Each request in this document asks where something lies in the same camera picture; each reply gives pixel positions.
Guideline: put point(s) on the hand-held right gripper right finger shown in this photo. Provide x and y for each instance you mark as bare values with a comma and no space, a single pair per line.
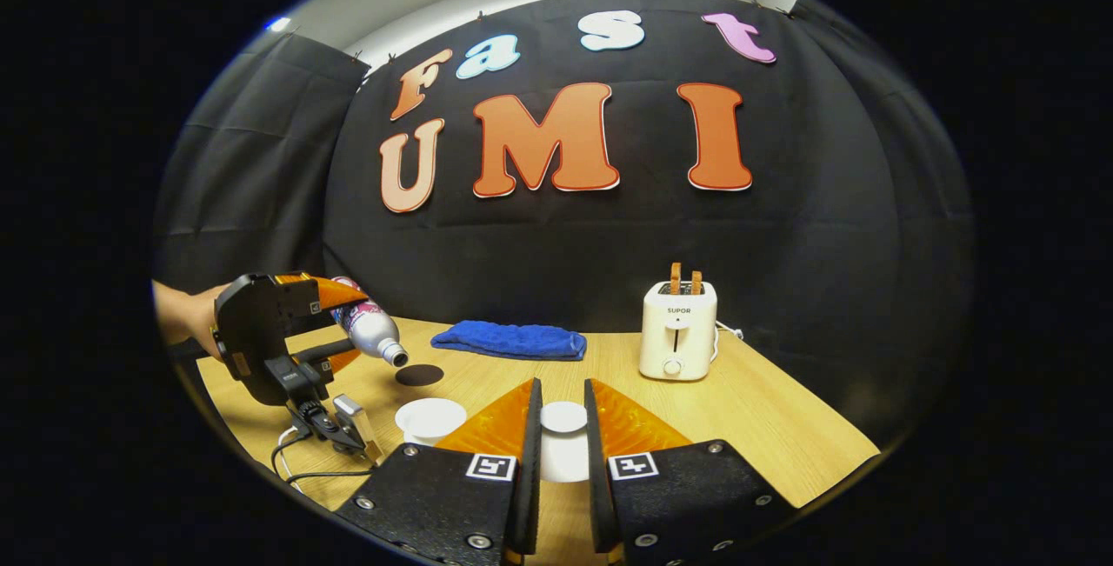
600,505

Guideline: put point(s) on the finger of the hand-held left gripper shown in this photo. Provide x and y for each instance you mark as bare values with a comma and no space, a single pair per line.
326,349
335,292

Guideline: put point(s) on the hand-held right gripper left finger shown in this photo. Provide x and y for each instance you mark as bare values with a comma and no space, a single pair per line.
526,505

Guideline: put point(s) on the silver water bottle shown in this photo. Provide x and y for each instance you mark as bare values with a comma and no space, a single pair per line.
376,336

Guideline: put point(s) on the white teacup lid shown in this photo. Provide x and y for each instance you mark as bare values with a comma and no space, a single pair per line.
563,453

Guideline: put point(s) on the dark round coaster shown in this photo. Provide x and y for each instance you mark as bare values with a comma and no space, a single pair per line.
419,375

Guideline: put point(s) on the white teacup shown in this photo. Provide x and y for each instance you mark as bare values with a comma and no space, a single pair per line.
426,416

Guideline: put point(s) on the blue towel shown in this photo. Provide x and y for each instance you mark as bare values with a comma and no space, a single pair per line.
509,342

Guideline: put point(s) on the white toaster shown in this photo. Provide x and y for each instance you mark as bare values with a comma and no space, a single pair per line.
678,340

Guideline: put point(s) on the black backdrop cloth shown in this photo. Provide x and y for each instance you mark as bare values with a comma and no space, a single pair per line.
565,244

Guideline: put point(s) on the brown bread slice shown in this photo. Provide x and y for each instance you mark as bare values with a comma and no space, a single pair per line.
696,282
675,277

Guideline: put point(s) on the ceiling light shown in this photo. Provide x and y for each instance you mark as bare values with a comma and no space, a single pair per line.
278,24

